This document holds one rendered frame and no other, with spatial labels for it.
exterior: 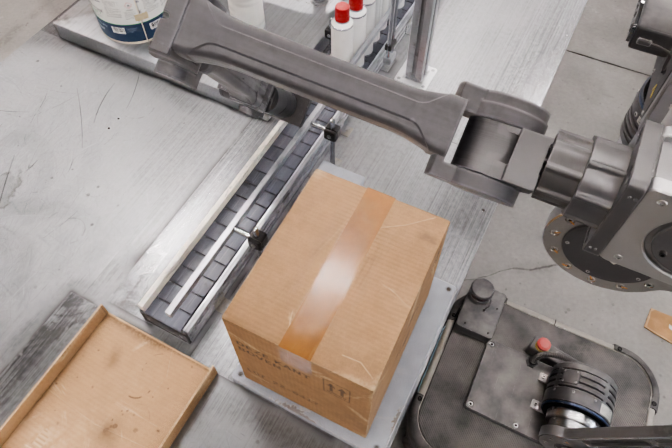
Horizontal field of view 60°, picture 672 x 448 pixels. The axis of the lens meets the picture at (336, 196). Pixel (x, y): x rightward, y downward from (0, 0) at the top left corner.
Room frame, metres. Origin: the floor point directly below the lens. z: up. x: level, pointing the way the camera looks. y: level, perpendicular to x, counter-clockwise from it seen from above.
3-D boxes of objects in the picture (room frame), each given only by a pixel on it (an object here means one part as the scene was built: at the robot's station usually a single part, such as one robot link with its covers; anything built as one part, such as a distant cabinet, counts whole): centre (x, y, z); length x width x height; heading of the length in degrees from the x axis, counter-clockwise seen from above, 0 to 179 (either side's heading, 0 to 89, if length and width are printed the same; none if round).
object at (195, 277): (0.88, 0.04, 0.95); 1.07 x 0.01 x 0.01; 152
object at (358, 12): (1.12, -0.05, 0.98); 0.05 x 0.05 x 0.20
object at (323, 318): (0.42, -0.01, 0.99); 0.30 x 0.24 x 0.27; 154
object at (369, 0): (1.17, -0.07, 0.98); 0.05 x 0.05 x 0.20
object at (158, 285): (0.92, 0.11, 0.90); 1.07 x 0.01 x 0.02; 152
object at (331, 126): (0.83, 0.03, 0.91); 0.07 x 0.03 x 0.16; 62
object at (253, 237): (0.57, 0.17, 0.91); 0.07 x 0.03 x 0.16; 62
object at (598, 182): (0.34, -0.24, 1.45); 0.09 x 0.08 x 0.12; 154
